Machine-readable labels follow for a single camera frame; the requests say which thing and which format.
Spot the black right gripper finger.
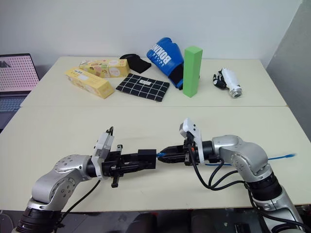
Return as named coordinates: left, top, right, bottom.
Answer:
left=157, top=155, right=185, bottom=165
left=161, top=145, right=185, bottom=156

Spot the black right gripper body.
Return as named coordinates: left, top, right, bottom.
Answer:
left=183, top=138, right=201, bottom=167

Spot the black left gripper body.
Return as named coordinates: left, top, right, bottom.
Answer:
left=101, top=144, right=127, bottom=189

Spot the blue Ethernet cable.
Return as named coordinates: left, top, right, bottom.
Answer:
left=156, top=151, right=297, bottom=168

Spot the black pouch with white grid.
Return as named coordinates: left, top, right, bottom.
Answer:
left=115, top=73, right=171, bottom=103

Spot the green rectangular block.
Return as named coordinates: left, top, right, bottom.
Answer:
left=182, top=46, right=204, bottom=99

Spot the yellow carton with white label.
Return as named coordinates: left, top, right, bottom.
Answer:
left=64, top=67, right=115, bottom=100

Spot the yellow carton with food print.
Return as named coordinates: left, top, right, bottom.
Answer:
left=79, top=58, right=130, bottom=79

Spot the blue boxing glove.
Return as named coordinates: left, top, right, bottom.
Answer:
left=146, top=37, right=201, bottom=91

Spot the black fabric wrap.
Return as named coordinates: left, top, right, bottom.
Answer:
left=119, top=53, right=152, bottom=74

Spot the open laptop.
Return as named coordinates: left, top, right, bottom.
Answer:
left=0, top=53, right=40, bottom=114

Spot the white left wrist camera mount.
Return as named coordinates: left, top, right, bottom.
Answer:
left=91, top=132, right=115, bottom=180

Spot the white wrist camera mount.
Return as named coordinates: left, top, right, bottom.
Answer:
left=91, top=132, right=115, bottom=180
left=179, top=118, right=204, bottom=164

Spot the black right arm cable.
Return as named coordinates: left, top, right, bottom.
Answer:
left=188, top=145, right=307, bottom=231

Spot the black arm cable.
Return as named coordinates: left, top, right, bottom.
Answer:
left=188, top=145, right=307, bottom=231
left=57, top=126, right=115, bottom=233

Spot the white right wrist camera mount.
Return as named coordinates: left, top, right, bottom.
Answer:
left=179, top=118, right=204, bottom=164

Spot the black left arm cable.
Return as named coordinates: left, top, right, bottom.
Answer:
left=57, top=126, right=115, bottom=233

